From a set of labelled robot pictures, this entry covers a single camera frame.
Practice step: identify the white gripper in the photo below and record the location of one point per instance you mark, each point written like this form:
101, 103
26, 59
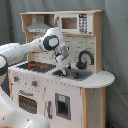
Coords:
61, 64

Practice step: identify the small metal pot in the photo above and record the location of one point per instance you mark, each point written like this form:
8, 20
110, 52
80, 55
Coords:
64, 52

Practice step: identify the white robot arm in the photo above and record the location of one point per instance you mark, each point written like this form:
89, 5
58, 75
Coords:
12, 116

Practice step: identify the wooden toy kitchen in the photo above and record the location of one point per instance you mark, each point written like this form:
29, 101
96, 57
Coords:
87, 97

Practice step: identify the grey toy sink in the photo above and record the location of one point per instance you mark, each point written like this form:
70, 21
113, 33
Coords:
73, 74

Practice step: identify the black toy stovetop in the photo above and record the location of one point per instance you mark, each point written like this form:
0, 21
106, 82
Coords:
37, 66

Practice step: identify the right red stove knob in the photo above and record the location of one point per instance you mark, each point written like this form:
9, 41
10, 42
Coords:
34, 83

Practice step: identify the red stove knob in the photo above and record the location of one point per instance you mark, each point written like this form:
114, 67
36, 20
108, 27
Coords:
16, 78
34, 83

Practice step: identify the toy microwave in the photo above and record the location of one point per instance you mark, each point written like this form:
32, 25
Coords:
74, 23

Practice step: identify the grey ice dispenser panel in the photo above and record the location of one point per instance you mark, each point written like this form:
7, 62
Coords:
62, 103

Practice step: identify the grey range hood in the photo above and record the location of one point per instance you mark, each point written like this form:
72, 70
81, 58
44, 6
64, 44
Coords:
40, 23

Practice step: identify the left red stove knob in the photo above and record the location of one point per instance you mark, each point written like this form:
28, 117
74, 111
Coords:
16, 78

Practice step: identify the toy oven door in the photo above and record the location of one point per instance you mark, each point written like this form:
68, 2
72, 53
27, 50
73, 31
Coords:
27, 102

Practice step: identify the grey cupboard door handle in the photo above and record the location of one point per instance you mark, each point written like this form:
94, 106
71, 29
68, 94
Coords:
49, 110

